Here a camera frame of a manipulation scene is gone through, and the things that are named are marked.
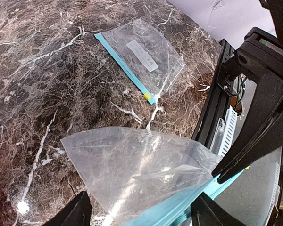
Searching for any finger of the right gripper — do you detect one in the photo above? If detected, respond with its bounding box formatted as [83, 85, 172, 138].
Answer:
[212, 69, 283, 184]

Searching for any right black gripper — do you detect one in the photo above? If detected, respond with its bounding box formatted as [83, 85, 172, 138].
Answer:
[233, 0, 283, 95]

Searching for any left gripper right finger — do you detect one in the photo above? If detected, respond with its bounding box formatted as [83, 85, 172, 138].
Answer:
[190, 192, 246, 226]

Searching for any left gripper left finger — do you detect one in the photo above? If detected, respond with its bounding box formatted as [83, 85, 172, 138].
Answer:
[44, 191, 92, 226]

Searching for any zip bag with blue zipper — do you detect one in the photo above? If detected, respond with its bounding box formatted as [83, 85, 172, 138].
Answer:
[61, 127, 234, 226]

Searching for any white slotted cable duct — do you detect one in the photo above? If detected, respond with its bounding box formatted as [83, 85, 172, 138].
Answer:
[204, 106, 281, 215]

